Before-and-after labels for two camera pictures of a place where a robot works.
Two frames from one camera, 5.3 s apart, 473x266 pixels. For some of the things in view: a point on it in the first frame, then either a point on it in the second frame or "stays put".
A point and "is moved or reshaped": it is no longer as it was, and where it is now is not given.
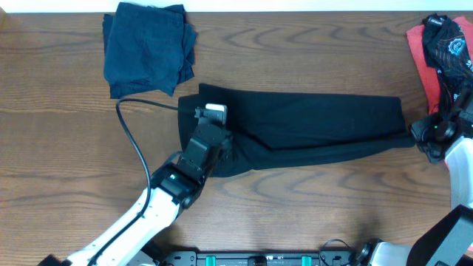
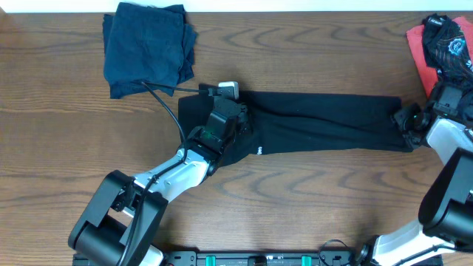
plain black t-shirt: (267, 128) is moved or reshaped
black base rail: (324, 258) stays put
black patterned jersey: (447, 48) stays put
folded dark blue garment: (147, 48) stays put
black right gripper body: (425, 148) to (403, 119)
